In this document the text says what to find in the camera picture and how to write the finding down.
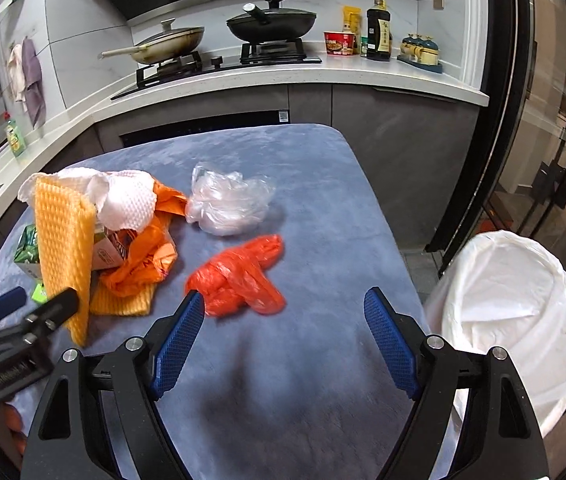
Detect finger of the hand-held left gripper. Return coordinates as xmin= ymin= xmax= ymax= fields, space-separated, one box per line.
xmin=24 ymin=287 xmax=81 ymax=333
xmin=0 ymin=287 xmax=28 ymax=327

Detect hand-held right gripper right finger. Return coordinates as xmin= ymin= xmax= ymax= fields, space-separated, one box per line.
xmin=363 ymin=286 xmax=549 ymax=480

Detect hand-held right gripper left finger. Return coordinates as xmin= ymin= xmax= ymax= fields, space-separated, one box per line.
xmin=22 ymin=290 xmax=206 ymax=480

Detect long green carton box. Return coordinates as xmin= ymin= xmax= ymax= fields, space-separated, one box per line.
xmin=13 ymin=224 xmax=51 ymax=306

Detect yellow foam net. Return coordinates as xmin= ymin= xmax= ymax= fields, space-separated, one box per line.
xmin=34 ymin=172 xmax=160 ymax=348

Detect red plastic bag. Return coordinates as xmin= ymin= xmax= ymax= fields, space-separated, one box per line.
xmin=184 ymin=234 xmax=286 ymax=318

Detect white plastic bag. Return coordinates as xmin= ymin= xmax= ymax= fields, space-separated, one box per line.
xmin=423 ymin=230 xmax=566 ymax=438

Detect person's left hand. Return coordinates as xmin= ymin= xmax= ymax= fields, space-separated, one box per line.
xmin=2 ymin=402 xmax=27 ymax=456

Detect small white carton box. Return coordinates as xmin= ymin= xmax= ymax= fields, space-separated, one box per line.
xmin=92 ymin=225 xmax=131 ymax=272

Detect orange printed plastic bag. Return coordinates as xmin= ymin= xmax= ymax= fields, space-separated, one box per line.
xmin=95 ymin=180 xmax=189 ymax=297

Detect blue-grey table cloth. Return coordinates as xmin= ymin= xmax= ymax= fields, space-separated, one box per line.
xmin=0 ymin=122 xmax=431 ymax=480

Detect white foam net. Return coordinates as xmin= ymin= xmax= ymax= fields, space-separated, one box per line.
xmin=18 ymin=167 xmax=158 ymax=233

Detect clear plastic bag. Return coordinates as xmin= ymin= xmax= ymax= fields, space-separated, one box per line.
xmin=184 ymin=162 xmax=276 ymax=237

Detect green dish soap bottle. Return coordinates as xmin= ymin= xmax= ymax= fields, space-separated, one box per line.
xmin=4 ymin=114 xmax=26 ymax=158

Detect grey kitchen cabinet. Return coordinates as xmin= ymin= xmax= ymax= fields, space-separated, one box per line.
xmin=288 ymin=82 xmax=479 ymax=251

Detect black built-in oven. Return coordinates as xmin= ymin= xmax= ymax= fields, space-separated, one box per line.
xmin=120 ymin=107 xmax=291 ymax=148

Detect purple hanging cloth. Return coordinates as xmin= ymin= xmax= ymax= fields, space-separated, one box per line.
xmin=22 ymin=37 xmax=46 ymax=128

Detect white hanging cloth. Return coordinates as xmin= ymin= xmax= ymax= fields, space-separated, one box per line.
xmin=7 ymin=44 xmax=28 ymax=102

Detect black framed glass door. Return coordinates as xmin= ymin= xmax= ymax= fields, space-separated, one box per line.
xmin=426 ymin=0 xmax=566 ymax=411

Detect white kitchen counter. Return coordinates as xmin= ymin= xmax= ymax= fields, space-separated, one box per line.
xmin=0 ymin=45 xmax=490 ymax=261

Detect beige frying pan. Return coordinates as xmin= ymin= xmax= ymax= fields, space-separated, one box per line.
xmin=100 ymin=27 xmax=206 ymax=66

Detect black gas stove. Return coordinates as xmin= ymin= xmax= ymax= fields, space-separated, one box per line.
xmin=110 ymin=40 xmax=323 ymax=100

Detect condiment jar set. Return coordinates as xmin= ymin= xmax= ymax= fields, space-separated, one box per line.
xmin=396 ymin=32 xmax=443 ymax=74

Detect glass pan lid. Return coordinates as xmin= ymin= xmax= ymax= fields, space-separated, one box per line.
xmin=133 ymin=17 xmax=205 ymax=50

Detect red instant noodle cup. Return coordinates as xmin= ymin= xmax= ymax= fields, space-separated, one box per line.
xmin=324 ymin=31 xmax=359 ymax=56

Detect dark soy sauce bottle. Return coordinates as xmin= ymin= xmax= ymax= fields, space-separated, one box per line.
xmin=366 ymin=0 xmax=393 ymax=62

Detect black wok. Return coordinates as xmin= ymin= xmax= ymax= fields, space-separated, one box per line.
xmin=226 ymin=2 xmax=317 ymax=43

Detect yellow food packet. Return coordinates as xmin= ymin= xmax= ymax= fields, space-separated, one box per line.
xmin=342 ymin=6 xmax=362 ymax=36

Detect black wok lid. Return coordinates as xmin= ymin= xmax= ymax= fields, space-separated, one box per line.
xmin=226 ymin=0 xmax=317 ymax=28

